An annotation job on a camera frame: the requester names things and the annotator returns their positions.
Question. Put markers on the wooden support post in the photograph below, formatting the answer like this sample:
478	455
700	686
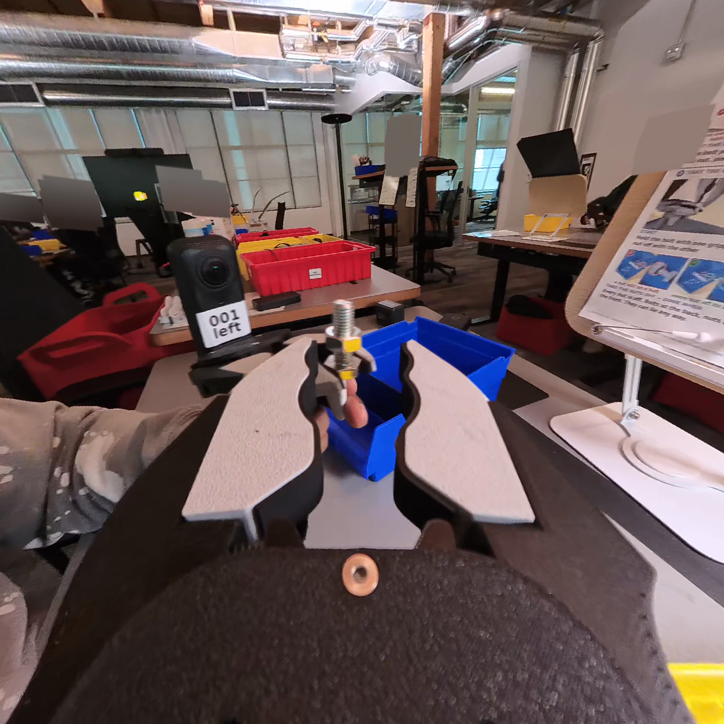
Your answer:
433	85

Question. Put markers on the black office chair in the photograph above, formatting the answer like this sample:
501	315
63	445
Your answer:
435	226

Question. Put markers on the small yellow bin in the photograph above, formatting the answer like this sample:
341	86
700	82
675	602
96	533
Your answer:
537	223

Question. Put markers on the silver pipe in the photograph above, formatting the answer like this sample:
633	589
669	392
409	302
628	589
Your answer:
582	85

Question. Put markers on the black panel wooden stand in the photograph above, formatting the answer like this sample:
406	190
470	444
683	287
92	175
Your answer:
548	152

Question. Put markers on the blue storage bin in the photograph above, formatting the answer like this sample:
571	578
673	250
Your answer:
452	350

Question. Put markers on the black monitor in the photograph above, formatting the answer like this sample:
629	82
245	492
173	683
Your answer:
124	186

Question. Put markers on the office desk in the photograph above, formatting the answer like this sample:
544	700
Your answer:
531	243

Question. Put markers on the printed instruction sheet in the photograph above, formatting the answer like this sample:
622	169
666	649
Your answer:
667	283

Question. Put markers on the black cube device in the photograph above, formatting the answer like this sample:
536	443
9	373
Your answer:
390	314

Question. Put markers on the black floor lamp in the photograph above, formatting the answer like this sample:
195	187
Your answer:
336	117

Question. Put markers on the silver hex nut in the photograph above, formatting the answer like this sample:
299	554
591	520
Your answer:
342	343

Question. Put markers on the beige panel stand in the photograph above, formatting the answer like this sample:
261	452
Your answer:
604	267

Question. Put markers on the yellow storage bin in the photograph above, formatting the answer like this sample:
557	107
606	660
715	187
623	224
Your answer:
701	695

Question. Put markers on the person's left forearm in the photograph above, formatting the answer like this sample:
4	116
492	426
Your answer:
68	469

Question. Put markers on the red storage tub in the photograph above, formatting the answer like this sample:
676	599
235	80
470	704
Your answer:
283	233
305	271

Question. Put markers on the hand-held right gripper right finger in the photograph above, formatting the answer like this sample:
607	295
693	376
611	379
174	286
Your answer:
458	452

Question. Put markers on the black flat box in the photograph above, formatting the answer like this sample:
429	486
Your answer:
277	301

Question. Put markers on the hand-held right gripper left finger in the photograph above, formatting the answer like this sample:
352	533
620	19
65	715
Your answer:
254	447

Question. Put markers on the silver hex bolt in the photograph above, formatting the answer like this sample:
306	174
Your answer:
343	317

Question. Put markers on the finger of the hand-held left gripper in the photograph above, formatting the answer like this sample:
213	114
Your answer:
333	390
366	361

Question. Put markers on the silver air duct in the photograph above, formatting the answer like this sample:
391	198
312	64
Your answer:
113	45

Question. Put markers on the person's left hand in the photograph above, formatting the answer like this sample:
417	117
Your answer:
356	413

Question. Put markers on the white stand base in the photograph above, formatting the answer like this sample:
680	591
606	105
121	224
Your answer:
594	435

